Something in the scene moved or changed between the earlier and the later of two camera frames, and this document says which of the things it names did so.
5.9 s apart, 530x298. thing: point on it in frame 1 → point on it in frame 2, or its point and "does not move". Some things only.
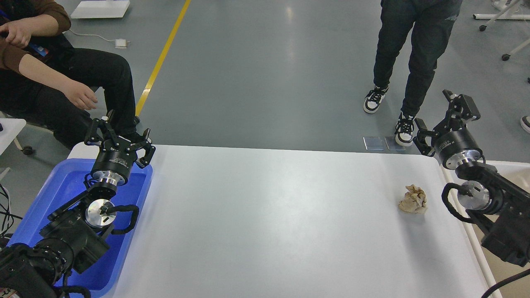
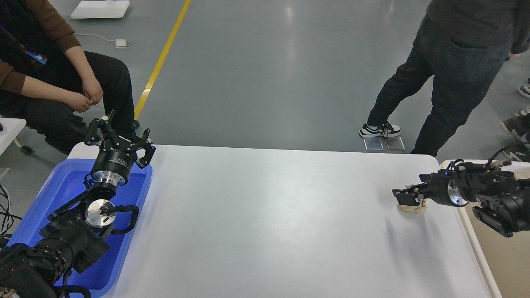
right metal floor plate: (392, 144) does not move
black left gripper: (116, 156) does not move
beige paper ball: (415, 200) does not move
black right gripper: (456, 147) → (445, 188)
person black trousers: (433, 22) → (463, 43)
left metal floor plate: (374, 143) does not move
